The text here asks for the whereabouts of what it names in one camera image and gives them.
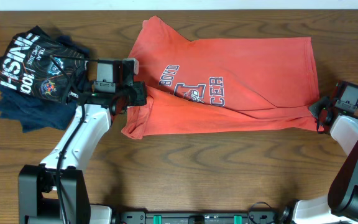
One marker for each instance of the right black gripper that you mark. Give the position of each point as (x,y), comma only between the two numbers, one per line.
(314,109)

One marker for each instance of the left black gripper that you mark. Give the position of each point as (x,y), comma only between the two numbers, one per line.
(140,91)

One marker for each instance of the red printed t-shirt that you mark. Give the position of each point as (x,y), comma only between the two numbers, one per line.
(221,85)

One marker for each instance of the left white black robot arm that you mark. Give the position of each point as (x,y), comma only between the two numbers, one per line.
(55,191)

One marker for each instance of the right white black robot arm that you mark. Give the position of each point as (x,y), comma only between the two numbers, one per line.
(340,205)

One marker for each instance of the navy folded clothes stack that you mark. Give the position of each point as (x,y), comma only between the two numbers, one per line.
(35,113)

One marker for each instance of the black printed folded t-shirt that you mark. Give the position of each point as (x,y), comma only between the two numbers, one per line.
(35,64)

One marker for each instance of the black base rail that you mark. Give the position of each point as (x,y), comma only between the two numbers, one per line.
(258,217)

